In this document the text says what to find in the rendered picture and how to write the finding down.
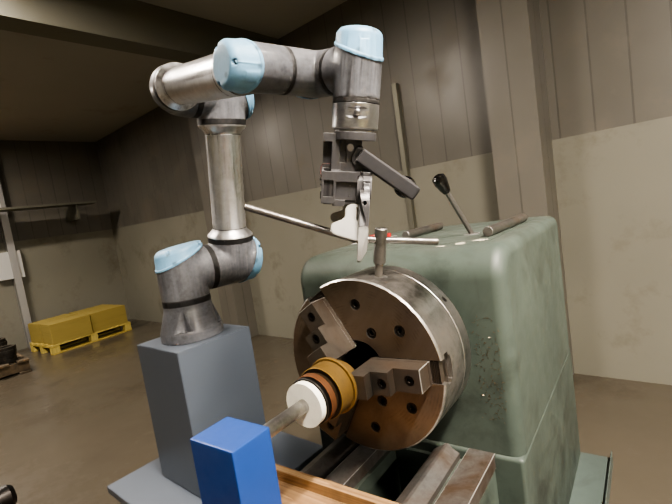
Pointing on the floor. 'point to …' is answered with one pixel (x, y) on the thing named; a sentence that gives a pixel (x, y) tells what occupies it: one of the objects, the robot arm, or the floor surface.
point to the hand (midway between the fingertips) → (360, 251)
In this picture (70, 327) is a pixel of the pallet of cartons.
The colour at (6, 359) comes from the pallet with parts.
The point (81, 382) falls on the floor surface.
